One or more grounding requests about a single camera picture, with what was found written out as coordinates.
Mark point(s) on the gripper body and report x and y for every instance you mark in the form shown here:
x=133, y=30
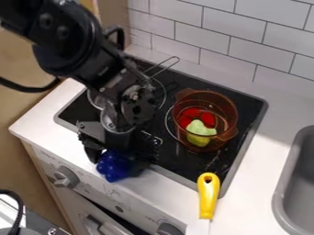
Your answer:
x=118, y=139

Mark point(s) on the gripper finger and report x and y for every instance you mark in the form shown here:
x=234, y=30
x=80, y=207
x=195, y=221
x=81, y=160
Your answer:
x=141, y=167
x=92, y=153

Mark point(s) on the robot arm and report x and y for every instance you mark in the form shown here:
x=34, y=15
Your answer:
x=69, y=39

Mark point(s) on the silver pot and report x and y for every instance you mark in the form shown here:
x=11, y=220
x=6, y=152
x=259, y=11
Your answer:
x=94, y=100

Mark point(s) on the orange pot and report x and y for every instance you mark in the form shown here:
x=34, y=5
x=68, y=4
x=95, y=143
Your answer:
x=222, y=105

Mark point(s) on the blue toy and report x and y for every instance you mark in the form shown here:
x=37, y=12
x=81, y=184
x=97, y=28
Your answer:
x=112, y=166

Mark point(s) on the green toy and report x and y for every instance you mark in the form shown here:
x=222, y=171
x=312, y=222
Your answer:
x=198, y=133

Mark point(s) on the yellow tool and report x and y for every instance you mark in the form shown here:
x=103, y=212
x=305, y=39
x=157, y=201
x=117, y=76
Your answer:
x=208, y=195

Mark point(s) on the red toy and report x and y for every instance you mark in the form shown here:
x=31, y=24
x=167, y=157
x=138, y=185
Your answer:
x=206, y=117

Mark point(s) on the toy stove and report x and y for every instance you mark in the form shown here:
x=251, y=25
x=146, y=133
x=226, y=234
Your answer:
x=245, y=107

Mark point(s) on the toy sink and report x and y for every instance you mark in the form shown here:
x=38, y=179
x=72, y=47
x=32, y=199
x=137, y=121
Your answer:
x=296, y=183

